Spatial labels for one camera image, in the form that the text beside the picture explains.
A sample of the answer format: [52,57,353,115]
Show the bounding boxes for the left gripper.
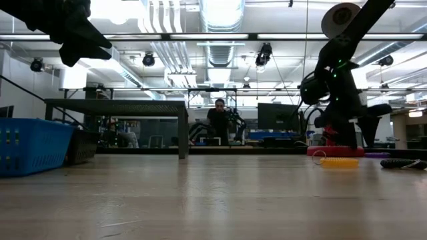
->
[33,0,113,68]

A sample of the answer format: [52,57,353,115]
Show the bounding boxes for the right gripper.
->
[314,61,394,150]

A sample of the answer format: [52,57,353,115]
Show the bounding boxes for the red desk lamp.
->
[306,2,366,158]

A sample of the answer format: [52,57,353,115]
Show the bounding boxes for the purple spiral wrist coil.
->
[364,151,392,159]

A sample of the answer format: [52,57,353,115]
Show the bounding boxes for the orange spiral wrist coil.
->
[312,149,360,169]

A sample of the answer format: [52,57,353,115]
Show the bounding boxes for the black ceiling spotlight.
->
[141,51,156,67]
[254,42,274,67]
[29,57,45,73]
[378,54,395,67]

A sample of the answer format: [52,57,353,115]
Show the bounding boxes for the black computer monitor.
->
[257,102,300,132]

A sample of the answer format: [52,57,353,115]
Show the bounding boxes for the blue background table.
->
[248,131,296,141]

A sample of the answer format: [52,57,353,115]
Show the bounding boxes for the black mesh basket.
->
[65,128,101,167]

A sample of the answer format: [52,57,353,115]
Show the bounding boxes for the person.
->
[109,121,139,149]
[205,98,234,147]

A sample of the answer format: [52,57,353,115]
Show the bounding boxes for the blue plastic basket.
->
[0,117,75,178]

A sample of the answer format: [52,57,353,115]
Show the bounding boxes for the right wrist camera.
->
[299,71,330,107]

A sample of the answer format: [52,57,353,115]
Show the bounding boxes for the thin black cable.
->
[0,74,86,130]

